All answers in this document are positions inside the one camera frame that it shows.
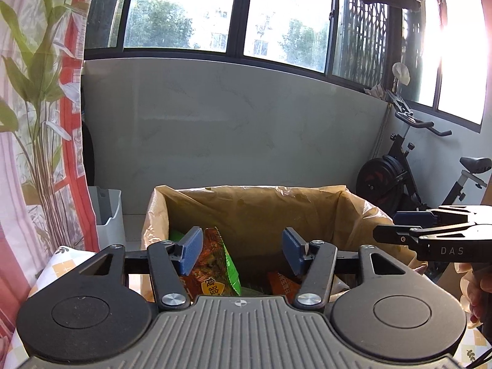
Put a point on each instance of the brown cardboard box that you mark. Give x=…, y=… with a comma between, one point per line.
x=261, y=219

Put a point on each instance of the floral checked tablecloth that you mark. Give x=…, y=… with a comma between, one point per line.
x=50, y=271

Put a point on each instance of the person's right hand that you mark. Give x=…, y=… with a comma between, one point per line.
x=476, y=296

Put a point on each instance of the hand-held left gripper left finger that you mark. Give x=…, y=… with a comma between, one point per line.
x=193, y=250

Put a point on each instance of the white hanging pouch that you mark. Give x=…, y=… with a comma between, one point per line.
x=400, y=73

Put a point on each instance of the printed backdrop cloth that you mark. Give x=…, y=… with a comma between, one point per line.
x=38, y=123

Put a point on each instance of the bright green snack packet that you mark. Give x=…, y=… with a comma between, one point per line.
x=215, y=265

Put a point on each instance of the black exercise bike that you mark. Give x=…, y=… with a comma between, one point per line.
x=380, y=178

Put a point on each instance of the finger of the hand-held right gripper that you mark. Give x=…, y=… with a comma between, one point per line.
x=392, y=234
x=413, y=218

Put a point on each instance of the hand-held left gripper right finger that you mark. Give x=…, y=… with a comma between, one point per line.
x=293, y=250

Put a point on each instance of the clear plastic box liner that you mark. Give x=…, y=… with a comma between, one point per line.
x=153, y=219

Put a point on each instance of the white plastic bin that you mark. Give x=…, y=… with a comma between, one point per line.
x=109, y=219

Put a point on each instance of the orange snack packet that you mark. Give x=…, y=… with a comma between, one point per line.
x=282, y=282

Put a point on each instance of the crumpled rag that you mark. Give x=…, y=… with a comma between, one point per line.
x=376, y=92

